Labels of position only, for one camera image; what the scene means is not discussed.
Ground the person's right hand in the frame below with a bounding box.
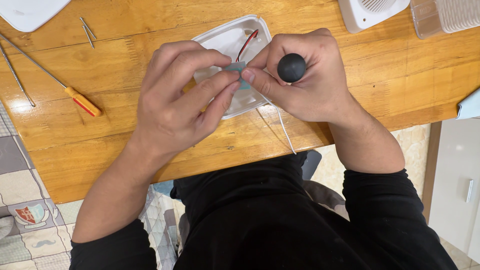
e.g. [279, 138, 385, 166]
[242, 28, 361, 124]

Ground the person's left hand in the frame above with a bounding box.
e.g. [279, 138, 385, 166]
[130, 40, 242, 159]

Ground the black ball-handled screwdriver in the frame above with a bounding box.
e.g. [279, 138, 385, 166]
[277, 53, 307, 83]

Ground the small green circuit board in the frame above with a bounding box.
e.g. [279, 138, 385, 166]
[224, 61, 252, 91]

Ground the white vented speaker unit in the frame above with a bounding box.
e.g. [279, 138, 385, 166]
[337, 0, 411, 34]

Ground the white plastic housing shell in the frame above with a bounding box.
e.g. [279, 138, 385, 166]
[191, 14, 272, 121]

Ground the grey chair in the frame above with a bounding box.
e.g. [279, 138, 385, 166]
[302, 150, 351, 222]

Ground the long metal screw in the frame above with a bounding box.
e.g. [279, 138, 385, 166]
[79, 17, 97, 40]
[82, 25, 95, 49]

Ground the white cabinet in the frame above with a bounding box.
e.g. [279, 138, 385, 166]
[427, 118, 480, 265]

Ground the person's black shirt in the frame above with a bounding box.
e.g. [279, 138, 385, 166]
[69, 151, 459, 270]

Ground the light blue plastic piece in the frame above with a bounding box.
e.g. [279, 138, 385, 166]
[456, 88, 480, 120]

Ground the clear ribbed plastic container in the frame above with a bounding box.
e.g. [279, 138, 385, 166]
[409, 0, 480, 40]

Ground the thin metal rod tool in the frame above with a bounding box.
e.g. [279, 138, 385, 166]
[0, 44, 36, 108]

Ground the white plastic cover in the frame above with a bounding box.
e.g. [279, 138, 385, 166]
[0, 0, 72, 33]

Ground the thin white wire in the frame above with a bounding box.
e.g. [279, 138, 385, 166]
[259, 94, 298, 155]

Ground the orange-handled screwdriver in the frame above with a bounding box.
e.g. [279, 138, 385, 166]
[0, 33, 103, 118]

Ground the red wire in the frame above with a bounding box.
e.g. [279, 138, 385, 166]
[235, 29, 260, 63]

